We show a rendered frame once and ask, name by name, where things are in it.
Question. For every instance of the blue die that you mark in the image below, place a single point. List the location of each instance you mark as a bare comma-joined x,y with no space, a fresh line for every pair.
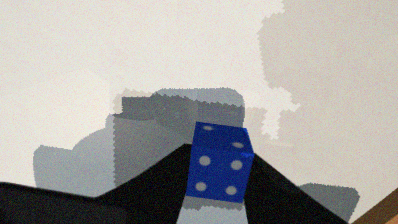
220,163

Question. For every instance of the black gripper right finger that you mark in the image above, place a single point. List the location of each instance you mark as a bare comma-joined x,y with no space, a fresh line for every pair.
270,198

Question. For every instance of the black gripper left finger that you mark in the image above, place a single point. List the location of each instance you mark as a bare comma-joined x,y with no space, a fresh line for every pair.
153,197

